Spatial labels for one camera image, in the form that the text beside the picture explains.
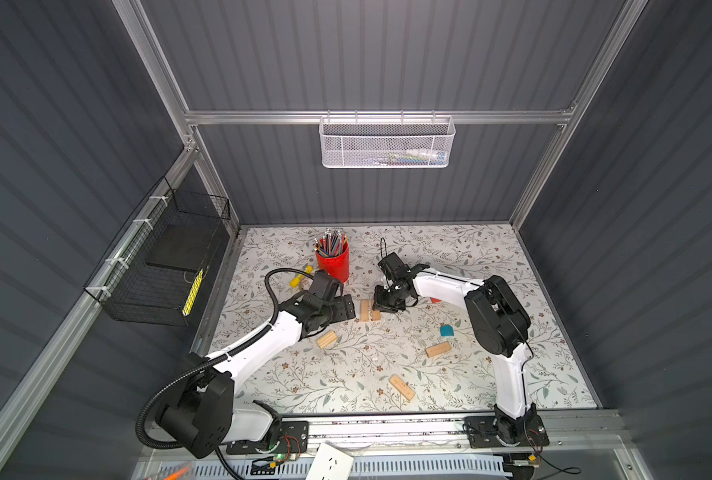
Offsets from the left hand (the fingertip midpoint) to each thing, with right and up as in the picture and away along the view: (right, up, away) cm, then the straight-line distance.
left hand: (343, 308), depth 86 cm
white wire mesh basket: (+15, +58, +25) cm, 65 cm away
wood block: (+10, -4, +9) cm, 14 cm away
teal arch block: (+32, -8, +5) cm, 33 cm away
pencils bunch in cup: (-5, +19, +11) cm, 22 cm away
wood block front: (+17, -21, -6) cm, 27 cm away
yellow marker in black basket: (-34, +6, -17) cm, 39 cm away
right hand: (+10, -2, +10) cm, 15 cm away
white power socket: (-2, -32, -19) cm, 37 cm away
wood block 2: (-5, -10, +3) cm, 11 cm away
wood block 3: (+6, -3, +10) cm, 12 cm away
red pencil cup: (-3, +12, +15) cm, 20 cm away
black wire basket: (-45, +11, -14) cm, 49 cm away
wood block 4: (+29, -13, +3) cm, 32 cm away
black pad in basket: (-43, +18, -6) cm, 47 cm away
